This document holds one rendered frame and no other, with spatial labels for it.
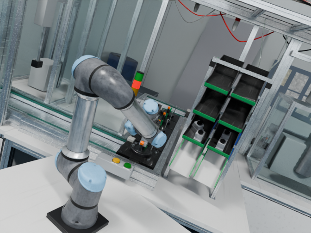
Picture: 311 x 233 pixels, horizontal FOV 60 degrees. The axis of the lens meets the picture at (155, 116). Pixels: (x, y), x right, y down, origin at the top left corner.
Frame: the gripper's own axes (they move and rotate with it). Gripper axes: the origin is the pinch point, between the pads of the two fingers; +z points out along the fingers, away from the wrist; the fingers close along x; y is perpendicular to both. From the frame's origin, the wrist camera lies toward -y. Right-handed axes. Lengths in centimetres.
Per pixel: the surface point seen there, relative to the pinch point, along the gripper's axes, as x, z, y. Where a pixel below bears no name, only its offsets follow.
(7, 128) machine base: -78, 1, 37
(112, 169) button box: -8.1, -6.3, 34.7
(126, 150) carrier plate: -8.1, 6.2, 19.6
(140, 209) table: 14, -12, 47
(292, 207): 119, 59, 1
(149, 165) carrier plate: 9.2, 1.5, 23.4
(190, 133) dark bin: 23.9, -5.2, -2.0
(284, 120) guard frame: 87, 32, -52
